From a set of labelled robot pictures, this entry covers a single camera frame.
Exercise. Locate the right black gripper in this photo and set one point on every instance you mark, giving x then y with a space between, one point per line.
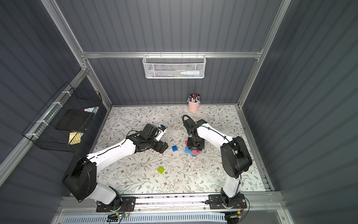
195 143

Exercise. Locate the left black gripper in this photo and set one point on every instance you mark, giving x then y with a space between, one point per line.
158 144

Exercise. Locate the light blue long lego brick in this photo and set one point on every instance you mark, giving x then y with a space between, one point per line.
188 151

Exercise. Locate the dark blue square lego brick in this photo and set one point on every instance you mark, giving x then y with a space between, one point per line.
174 148

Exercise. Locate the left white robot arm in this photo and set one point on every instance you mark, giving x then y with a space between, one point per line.
80 177

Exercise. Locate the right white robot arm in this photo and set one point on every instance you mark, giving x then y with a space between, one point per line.
235 156

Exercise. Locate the lime green square lego brick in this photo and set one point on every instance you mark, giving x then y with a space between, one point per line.
160 170

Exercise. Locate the pink pen cup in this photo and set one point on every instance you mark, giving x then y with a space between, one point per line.
193 107

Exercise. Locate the markers in cup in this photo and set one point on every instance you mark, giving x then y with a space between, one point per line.
194 98

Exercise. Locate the yellow sticky note pad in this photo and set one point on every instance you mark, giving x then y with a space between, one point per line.
75 138

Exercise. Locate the white tube in basket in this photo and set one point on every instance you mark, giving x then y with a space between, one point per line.
190 73

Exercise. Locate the black notebook in basket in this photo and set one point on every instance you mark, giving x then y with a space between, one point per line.
75 121

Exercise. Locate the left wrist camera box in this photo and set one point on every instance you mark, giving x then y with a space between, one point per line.
150 131

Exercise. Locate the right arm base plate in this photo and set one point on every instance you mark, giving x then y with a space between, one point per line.
217 202

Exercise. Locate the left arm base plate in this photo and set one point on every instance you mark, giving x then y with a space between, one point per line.
120 204

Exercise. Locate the white wire wall basket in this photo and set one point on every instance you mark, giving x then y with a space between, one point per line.
170 67

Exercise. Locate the black wire wall basket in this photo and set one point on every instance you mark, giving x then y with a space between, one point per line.
43 133

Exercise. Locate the aluminium front rail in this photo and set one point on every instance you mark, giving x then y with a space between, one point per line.
167 203

